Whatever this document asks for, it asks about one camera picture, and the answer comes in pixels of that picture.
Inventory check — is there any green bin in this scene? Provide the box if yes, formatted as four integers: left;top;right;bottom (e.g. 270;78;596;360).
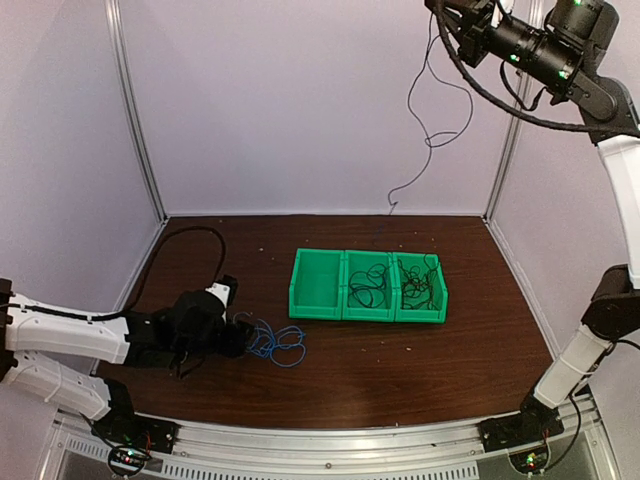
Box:
343;250;397;323
288;248;346;321
393;253;449;325

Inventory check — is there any brown thin cable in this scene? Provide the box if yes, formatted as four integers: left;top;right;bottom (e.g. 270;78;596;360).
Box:
347;263;390;309

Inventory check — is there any black thin cable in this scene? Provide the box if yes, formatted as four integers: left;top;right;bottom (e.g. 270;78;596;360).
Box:
398;254;444;311

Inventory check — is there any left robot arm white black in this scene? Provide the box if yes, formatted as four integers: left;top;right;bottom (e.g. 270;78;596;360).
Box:
1;276;255;444

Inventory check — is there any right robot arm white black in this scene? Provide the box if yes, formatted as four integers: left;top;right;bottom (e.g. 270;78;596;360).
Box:
425;1;639;442

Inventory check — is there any right arm braided black cable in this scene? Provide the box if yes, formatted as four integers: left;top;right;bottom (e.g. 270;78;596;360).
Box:
422;0;596;134

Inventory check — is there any arm braided black cable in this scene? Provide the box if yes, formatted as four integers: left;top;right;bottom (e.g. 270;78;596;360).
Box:
84;225;227;321
422;0;596;134

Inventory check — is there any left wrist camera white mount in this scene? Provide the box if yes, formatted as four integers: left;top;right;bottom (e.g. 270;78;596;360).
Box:
205;275;238;308

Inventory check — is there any right aluminium frame post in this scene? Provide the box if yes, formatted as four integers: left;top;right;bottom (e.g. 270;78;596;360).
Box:
482;0;546;221

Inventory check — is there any aluminium frame post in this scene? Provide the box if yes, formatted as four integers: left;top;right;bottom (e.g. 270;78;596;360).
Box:
104;0;168;223
482;0;546;221

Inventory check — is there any front aluminium rail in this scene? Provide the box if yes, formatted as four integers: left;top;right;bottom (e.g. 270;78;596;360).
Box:
49;389;616;480

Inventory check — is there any left arm braided black cable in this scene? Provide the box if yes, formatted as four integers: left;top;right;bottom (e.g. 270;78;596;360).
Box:
84;225;227;321

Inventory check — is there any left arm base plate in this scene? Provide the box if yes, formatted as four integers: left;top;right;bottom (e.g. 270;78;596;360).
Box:
91;413;179;454

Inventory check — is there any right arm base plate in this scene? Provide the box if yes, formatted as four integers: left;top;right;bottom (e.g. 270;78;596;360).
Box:
478;412;564;453

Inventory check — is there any left aluminium frame post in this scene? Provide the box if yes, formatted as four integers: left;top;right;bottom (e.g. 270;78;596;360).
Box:
104;0;168;223

